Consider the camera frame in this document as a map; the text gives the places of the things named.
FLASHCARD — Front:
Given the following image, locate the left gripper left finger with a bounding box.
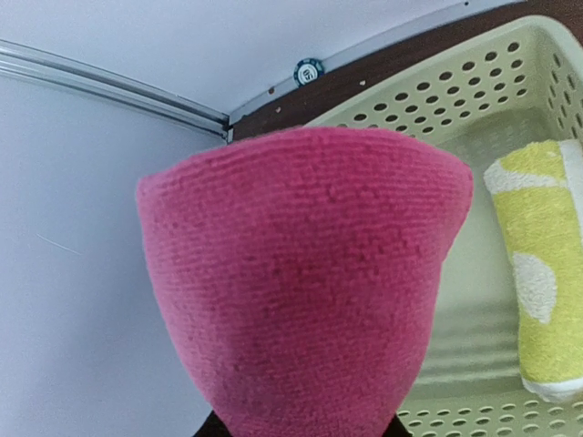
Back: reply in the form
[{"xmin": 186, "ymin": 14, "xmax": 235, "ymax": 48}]
[{"xmin": 193, "ymin": 412, "xmax": 231, "ymax": 437}]

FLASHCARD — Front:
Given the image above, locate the pink towel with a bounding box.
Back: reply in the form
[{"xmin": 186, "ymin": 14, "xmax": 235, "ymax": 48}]
[{"xmin": 137, "ymin": 127, "xmax": 474, "ymax": 436}]

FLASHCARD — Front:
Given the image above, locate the green lemon pattern towel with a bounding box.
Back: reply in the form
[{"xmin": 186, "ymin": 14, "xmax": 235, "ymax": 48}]
[{"xmin": 484, "ymin": 139, "xmax": 582, "ymax": 403}]

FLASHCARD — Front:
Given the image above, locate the green perforated plastic basket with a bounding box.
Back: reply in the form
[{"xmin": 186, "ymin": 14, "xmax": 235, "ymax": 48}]
[{"xmin": 315, "ymin": 15, "xmax": 582, "ymax": 436}]

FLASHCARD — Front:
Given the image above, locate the left aluminium frame post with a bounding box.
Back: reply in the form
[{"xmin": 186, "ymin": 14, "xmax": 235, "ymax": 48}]
[{"xmin": 1, "ymin": 40, "xmax": 230, "ymax": 140}]

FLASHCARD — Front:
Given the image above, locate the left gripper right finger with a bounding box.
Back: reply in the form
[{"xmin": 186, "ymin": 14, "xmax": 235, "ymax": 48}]
[{"xmin": 381, "ymin": 413, "xmax": 412, "ymax": 437}]

